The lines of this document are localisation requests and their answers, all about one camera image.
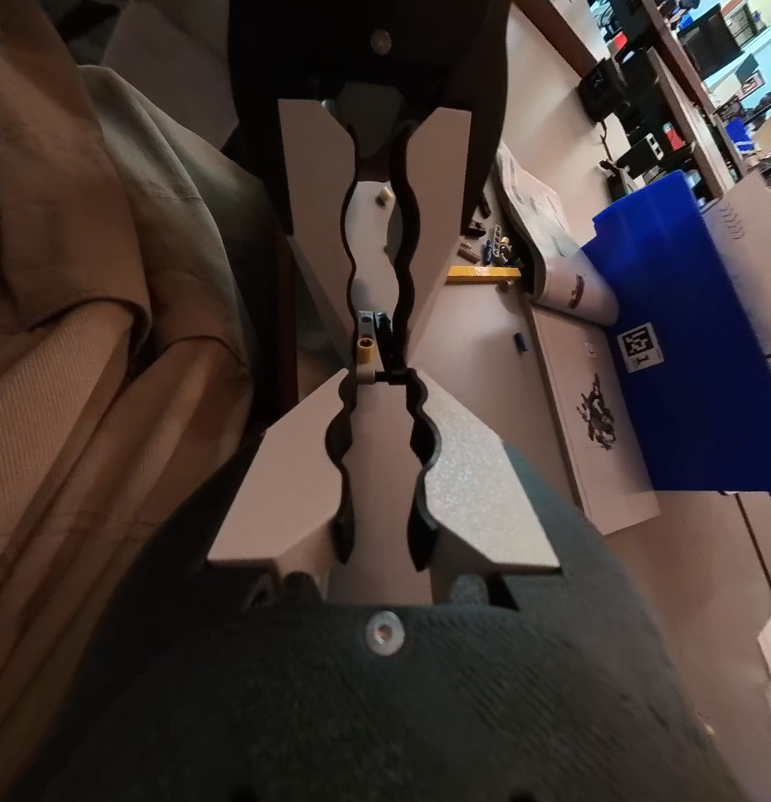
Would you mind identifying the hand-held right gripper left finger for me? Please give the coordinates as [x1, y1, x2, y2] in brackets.
[206, 369, 362, 574]

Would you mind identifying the lego instruction booklet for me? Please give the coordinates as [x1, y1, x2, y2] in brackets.
[494, 141, 620, 326]

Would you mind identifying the blue plastic bin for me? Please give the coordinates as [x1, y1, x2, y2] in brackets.
[580, 172, 771, 495]

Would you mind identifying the white cardboard box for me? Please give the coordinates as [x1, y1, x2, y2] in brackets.
[698, 168, 771, 357]

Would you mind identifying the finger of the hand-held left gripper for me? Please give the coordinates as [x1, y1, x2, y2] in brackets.
[277, 98, 362, 368]
[386, 105, 473, 374]

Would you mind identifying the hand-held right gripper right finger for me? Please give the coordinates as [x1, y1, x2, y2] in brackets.
[406, 369, 562, 574]

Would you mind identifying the black cube device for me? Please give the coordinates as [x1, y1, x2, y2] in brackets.
[578, 60, 626, 120]

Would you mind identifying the small grey lego assembly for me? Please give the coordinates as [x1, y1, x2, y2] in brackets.
[356, 310, 418, 386]

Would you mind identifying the olive beige cloth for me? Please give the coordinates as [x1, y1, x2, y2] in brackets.
[79, 62, 264, 377]

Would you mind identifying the black cable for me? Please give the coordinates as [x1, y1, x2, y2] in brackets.
[599, 116, 638, 184]

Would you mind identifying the flat white printed sheet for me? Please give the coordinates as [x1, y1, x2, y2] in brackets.
[528, 301, 661, 534]

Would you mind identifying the black box with white label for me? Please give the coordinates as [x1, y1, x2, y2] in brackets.
[617, 135, 687, 174]

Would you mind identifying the cluster of small lego pieces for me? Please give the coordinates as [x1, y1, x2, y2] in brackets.
[460, 224, 525, 291]

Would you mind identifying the yellow lego beam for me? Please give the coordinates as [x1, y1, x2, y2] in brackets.
[446, 266, 525, 286]

